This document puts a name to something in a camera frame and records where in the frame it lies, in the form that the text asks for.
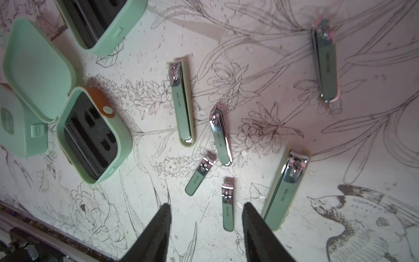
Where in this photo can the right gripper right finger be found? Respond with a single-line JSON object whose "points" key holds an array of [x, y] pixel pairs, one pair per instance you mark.
{"points": [[260, 243]]}

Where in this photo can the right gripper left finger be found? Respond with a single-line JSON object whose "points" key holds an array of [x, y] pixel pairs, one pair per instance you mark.
{"points": [[152, 244]]}

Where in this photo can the green clipper case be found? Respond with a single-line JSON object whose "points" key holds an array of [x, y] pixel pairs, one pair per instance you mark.
{"points": [[22, 132]]}

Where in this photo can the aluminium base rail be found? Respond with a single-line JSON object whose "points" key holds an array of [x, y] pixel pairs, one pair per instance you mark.
{"points": [[72, 248]]}

